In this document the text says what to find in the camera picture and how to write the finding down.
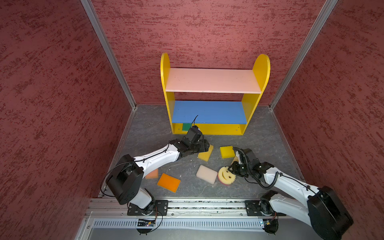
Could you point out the tan yellow sponge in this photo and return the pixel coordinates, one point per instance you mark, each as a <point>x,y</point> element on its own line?
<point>236,159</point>

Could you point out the pale pink sponge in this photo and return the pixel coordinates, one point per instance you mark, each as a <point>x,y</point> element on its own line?
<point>207,174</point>

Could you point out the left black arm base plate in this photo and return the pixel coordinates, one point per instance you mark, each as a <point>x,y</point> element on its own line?
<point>156,207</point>

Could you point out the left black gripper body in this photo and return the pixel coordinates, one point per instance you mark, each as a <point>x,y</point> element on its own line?
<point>199,146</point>

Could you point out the aluminium corner post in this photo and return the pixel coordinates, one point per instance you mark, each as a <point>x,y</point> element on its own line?
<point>97,26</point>
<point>317,26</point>

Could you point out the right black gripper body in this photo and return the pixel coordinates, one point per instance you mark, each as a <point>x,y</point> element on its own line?
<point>241,169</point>

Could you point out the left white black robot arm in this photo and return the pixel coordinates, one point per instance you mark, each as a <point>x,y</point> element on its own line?
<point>125,179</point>

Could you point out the circuit board with wires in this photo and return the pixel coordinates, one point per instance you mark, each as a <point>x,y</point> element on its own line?
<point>271,226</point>
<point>145,227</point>

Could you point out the left aluminium corner post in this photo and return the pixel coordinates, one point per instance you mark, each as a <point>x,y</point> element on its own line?
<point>97,26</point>

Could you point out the left circuit board with wires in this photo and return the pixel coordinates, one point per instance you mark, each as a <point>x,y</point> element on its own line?
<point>145,227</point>

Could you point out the right circuit board with wires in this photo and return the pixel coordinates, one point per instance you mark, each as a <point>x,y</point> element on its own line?
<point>271,226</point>

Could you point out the right aluminium corner post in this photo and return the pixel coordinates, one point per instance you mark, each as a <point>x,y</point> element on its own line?
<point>317,26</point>

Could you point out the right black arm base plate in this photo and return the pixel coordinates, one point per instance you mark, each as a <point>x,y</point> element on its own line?
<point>253,209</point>

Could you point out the smiley face sponge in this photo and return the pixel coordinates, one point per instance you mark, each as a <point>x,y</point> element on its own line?
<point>225,176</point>

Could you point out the dark yellow sponge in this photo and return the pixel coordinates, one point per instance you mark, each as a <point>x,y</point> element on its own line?
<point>206,155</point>

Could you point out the salmon pink sponge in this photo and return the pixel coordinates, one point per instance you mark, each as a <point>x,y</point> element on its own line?
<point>152,175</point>

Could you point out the orange sponge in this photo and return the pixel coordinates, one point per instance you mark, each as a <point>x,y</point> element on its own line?
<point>169,183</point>

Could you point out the bright yellow sponge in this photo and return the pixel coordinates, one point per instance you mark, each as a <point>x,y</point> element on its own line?
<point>227,152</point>

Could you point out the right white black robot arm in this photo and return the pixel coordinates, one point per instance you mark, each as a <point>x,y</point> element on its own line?
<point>320,208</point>

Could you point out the green yellow sponge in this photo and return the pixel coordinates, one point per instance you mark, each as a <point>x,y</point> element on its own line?
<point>186,127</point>

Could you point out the yellow shelf pink blue boards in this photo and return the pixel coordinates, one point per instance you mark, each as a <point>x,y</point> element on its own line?
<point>226,118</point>

